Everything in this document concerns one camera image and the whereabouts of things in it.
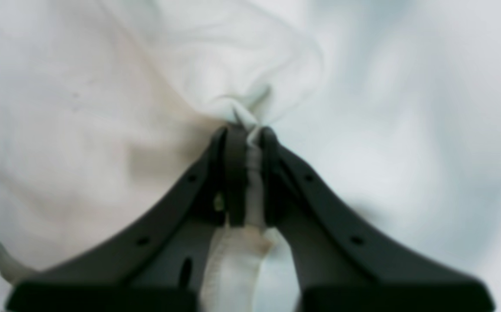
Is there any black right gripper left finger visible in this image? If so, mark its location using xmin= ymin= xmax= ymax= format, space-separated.
xmin=6 ymin=126 xmax=247 ymax=312

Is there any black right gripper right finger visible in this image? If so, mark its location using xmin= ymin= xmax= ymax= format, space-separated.
xmin=259 ymin=128 xmax=495 ymax=312

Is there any white printed t-shirt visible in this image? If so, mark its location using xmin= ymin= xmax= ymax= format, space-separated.
xmin=0 ymin=0 xmax=322 ymax=312

